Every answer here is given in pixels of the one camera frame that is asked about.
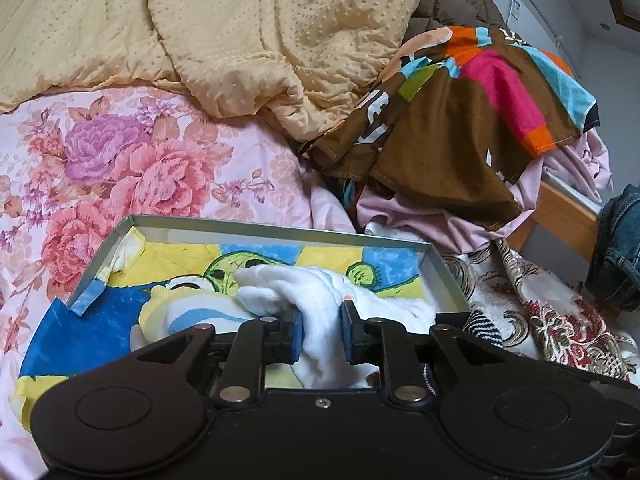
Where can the pink floral bedsheet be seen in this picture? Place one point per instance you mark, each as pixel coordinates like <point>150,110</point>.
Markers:
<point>125,160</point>

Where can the white air conditioner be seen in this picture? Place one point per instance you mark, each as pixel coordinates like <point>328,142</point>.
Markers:
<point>535,25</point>

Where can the yellow dotted quilt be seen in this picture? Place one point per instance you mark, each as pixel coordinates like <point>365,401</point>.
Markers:
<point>225,25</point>

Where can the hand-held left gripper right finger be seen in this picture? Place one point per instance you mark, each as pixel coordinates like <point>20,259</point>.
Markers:
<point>350,335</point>

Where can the cartoon print box tray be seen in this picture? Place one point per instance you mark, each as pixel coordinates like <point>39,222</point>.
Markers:
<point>165,260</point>

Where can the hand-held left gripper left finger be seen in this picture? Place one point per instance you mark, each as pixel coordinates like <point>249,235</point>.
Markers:
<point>295,337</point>

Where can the white fluffy sock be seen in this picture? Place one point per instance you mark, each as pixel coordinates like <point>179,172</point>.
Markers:
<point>320,300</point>

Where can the black white striped sock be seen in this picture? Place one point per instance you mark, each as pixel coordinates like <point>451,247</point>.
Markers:
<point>482,327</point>

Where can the brown multicolour striped shirt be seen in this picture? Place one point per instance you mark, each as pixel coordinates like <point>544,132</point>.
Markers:
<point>440,150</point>

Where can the pastel striped sock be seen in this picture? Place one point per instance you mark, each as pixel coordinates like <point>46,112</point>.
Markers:
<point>200,310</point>

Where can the blue denim jeans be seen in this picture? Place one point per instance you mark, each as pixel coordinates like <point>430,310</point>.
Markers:
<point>615,260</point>

